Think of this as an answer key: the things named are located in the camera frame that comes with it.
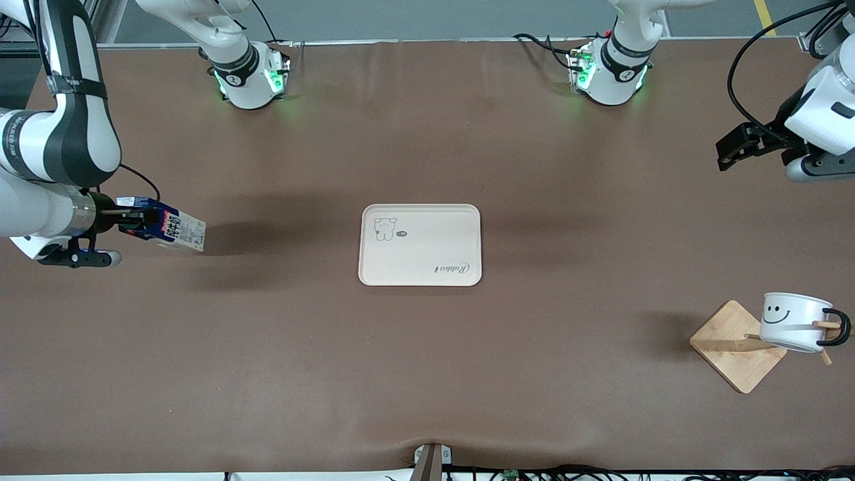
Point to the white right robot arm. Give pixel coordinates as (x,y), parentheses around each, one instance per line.
(40,147)

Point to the beige plastic tray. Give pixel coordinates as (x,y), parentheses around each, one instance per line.
(421,247)

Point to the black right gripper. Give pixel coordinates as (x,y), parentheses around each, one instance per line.
(104,211)

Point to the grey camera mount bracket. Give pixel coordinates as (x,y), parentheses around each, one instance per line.
(429,462)

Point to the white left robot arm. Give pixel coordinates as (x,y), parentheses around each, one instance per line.
(618,70)

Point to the blue white milk carton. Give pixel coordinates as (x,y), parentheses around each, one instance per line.
(180,230)

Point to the wooden cup rack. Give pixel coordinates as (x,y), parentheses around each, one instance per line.
(728,344)

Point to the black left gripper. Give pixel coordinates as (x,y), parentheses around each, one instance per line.
(768,133)

